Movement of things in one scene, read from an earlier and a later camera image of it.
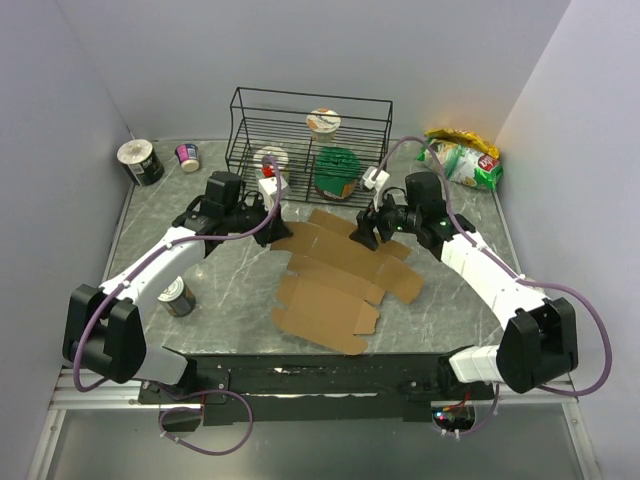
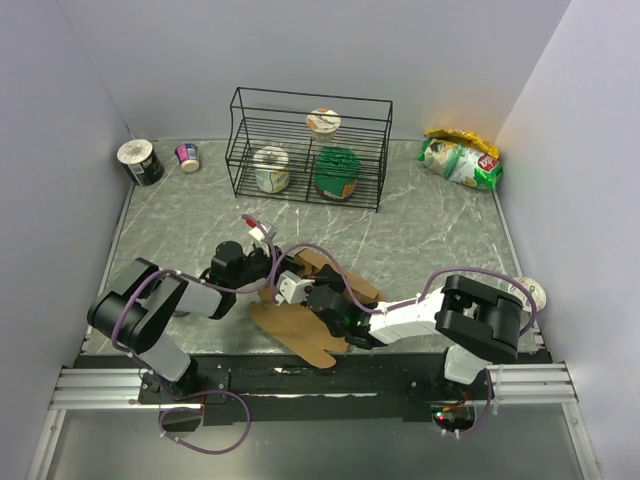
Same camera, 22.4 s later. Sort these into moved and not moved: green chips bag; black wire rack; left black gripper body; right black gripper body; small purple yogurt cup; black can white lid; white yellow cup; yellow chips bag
Moved: right black gripper body; left black gripper body
Not moved: black wire rack; white yellow cup; small purple yogurt cup; green chips bag; black can white lid; yellow chips bag
